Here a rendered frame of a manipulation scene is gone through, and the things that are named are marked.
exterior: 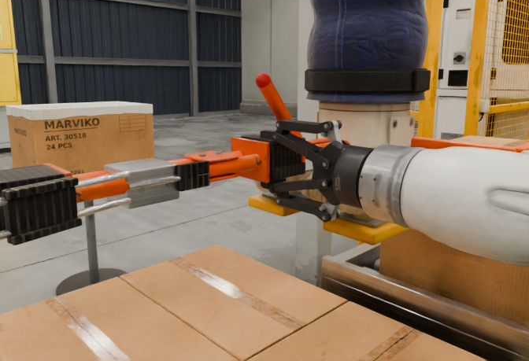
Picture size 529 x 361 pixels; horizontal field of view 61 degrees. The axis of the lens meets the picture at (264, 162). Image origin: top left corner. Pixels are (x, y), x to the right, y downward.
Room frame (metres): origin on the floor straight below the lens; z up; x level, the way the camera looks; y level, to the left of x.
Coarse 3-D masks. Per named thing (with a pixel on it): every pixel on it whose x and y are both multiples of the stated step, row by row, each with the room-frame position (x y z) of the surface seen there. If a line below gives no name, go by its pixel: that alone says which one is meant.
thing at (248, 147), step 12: (240, 144) 0.67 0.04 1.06; (252, 144) 0.65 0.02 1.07; (264, 144) 0.63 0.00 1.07; (264, 156) 0.63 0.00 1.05; (276, 156) 0.63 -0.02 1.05; (288, 156) 0.66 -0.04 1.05; (300, 156) 0.67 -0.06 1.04; (264, 168) 0.63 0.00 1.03; (276, 168) 0.63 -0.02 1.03; (288, 168) 0.65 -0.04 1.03; (300, 168) 0.66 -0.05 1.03; (264, 180) 0.63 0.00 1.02
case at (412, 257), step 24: (504, 144) 1.42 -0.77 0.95; (408, 240) 1.18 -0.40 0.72; (432, 240) 1.13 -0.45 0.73; (384, 264) 1.23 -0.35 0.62; (408, 264) 1.17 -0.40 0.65; (432, 264) 1.12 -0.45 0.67; (456, 264) 1.08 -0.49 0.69; (480, 264) 1.04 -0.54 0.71; (504, 264) 1.00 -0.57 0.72; (432, 288) 1.12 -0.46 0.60; (456, 288) 1.08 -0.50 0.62; (480, 288) 1.03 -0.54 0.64; (504, 288) 1.00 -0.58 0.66; (528, 288) 0.96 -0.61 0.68; (504, 312) 0.99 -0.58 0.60; (528, 312) 0.95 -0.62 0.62
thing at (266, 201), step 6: (300, 192) 0.86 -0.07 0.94; (252, 198) 0.84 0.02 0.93; (258, 198) 0.83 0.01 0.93; (264, 198) 0.83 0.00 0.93; (270, 198) 0.83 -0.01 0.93; (252, 204) 0.83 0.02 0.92; (258, 204) 0.82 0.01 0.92; (264, 204) 0.81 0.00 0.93; (270, 204) 0.80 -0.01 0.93; (276, 204) 0.79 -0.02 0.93; (264, 210) 0.81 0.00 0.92; (270, 210) 0.80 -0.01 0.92; (276, 210) 0.79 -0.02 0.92; (282, 210) 0.78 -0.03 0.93; (288, 210) 0.78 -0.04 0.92; (294, 210) 0.79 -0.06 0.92
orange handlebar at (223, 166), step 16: (320, 144) 0.74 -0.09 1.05; (416, 144) 0.80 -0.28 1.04; (432, 144) 0.78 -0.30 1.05; (448, 144) 0.76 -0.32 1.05; (464, 144) 0.74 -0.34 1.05; (480, 144) 0.73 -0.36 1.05; (528, 144) 0.73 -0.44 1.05; (176, 160) 0.59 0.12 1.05; (192, 160) 0.60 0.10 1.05; (224, 160) 0.60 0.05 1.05; (240, 160) 0.61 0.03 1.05; (256, 160) 0.63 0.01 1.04; (80, 176) 0.50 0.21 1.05; (96, 176) 0.51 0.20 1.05; (224, 176) 0.59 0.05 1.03; (80, 192) 0.46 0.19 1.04; (96, 192) 0.47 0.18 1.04; (112, 192) 0.48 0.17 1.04
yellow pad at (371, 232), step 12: (348, 216) 0.70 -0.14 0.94; (324, 228) 0.70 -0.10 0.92; (336, 228) 0.68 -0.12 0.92; (348, 228) 0.67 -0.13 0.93; (360, 228) 0.66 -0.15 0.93; (372, 228) 0.66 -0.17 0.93; (384, 228) 0.66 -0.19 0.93; (396, 228) 0.68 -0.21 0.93; (408, 228) 0.70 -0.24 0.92; (360, 240) 0.65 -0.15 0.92; (372, 240) 0.64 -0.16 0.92; (384, 240) 0.66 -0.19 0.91
